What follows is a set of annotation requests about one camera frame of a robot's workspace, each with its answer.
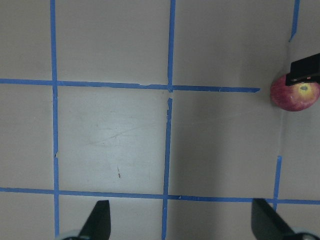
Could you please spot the red yellow apple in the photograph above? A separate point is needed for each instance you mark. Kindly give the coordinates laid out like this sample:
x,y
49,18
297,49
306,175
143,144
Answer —
x,y
294,98

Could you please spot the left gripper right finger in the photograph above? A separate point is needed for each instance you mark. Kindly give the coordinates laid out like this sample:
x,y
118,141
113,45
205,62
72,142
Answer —
x,y
266,223

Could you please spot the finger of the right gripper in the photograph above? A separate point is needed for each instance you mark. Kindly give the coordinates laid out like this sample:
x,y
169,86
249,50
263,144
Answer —
x,y
306,70

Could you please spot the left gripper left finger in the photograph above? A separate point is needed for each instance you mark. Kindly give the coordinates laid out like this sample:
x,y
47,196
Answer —
x,y
98,224

